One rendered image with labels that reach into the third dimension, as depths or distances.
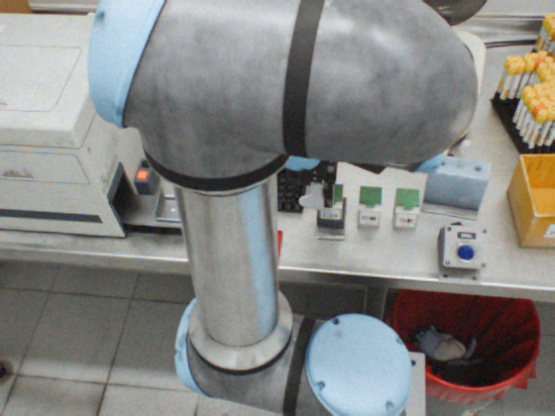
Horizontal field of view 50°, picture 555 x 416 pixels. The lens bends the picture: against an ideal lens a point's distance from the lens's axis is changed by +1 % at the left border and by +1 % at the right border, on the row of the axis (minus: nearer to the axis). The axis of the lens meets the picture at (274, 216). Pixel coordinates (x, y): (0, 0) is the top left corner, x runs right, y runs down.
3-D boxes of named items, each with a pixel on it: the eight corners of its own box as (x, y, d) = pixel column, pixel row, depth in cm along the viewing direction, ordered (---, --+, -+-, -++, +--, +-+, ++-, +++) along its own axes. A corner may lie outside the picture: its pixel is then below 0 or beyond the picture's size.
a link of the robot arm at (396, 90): (551, -41, 30) (450, 104, 78) (334, -63, 32) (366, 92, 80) (501, 187, 31) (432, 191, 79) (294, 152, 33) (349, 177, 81)
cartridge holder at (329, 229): (314, 238, 110) (314, 227, 107) (318, 199, 115) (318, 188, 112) (344, 240, 109) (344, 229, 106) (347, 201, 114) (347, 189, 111)
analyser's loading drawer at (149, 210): (107, 227, 112) (98, 210, 108) (117, 199, 116) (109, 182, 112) (213, 234, 110) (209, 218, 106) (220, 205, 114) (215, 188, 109)
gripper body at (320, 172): (291, 154, 104) (288, 102, 94) (341, 156, 103) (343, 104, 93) (287, 187, 100) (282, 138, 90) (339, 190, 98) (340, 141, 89)
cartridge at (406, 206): (392, 230, 110) (395, 208, 104) (392, 209, 113) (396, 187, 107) (414, 231, 109) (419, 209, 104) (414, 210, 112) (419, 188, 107)
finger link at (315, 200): (300, 215, 107) (299, 174, 101) (333, 217, 107) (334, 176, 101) (298, 226, 105) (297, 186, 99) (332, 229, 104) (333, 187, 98)
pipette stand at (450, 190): (420, 210, 112) (428, 176, 104) (425, 182, 116) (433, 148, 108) (476, 220, 110) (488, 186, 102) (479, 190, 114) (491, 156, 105)
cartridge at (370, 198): (357, 227, 111) (358, 206, 105) (358, 207, 113) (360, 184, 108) (379, 229, 110) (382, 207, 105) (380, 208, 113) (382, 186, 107)
